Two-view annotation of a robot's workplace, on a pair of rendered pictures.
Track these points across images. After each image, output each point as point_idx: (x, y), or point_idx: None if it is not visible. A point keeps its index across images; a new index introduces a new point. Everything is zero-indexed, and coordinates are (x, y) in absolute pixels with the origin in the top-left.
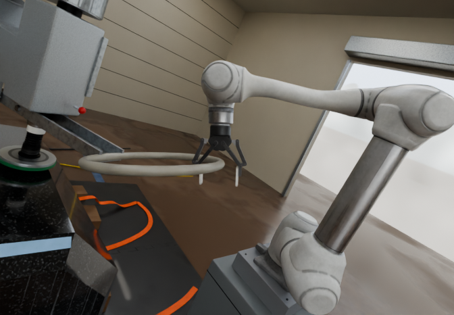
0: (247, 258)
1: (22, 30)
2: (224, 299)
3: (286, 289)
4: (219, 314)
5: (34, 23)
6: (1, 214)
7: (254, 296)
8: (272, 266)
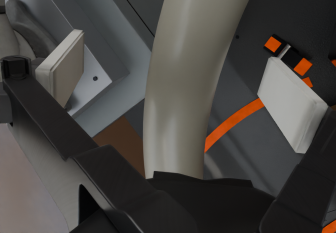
0: (91, 66)
1: None
2: (144, 18)
3: (18, 0)
4: (154, 14)
5: None
6: None
7: (87, 5)
8: (35, 39)
